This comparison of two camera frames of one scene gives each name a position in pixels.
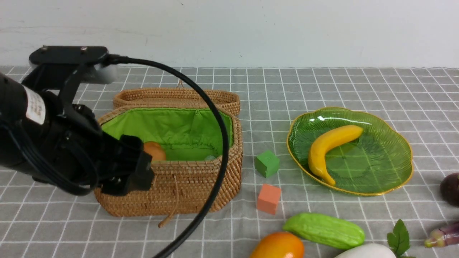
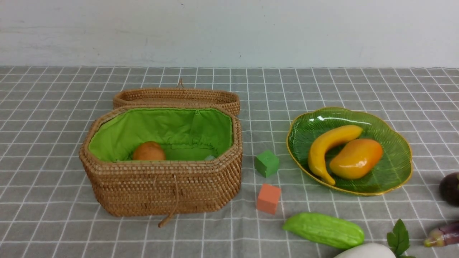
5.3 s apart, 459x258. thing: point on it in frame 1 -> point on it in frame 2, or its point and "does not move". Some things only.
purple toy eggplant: [443, 237] does not move
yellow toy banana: [318, 153] does not move
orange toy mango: [279, 245] -> [357, 158]
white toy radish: [372, 250] does not move
